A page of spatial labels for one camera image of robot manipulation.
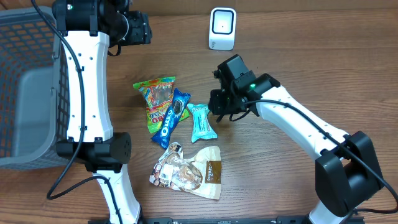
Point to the light teal snack packet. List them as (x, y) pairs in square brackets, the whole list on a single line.
[(201, 126)]

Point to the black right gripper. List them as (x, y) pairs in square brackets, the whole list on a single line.
[(216, 109)]

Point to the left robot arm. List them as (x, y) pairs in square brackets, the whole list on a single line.
[(88, 29)]

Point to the green Haribo gummy bag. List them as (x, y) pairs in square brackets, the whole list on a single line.
[(159, 97)]

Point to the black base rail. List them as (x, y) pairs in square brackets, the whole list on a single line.
[(278, 220)]

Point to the blue Oreo cookie packet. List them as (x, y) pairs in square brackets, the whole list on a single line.
[(172, 117)]

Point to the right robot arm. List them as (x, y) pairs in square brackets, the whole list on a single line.
[(347, 171)]

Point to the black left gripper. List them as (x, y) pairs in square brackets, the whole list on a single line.
[(142, 34)]

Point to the white barcode scanner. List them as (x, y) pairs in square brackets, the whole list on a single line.
[(222, 29)]

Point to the grey plastic shopping basket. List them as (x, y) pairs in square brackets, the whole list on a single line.
[(35, 104)]

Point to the beige brown cookie bag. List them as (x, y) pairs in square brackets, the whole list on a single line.
[(199, 175)]

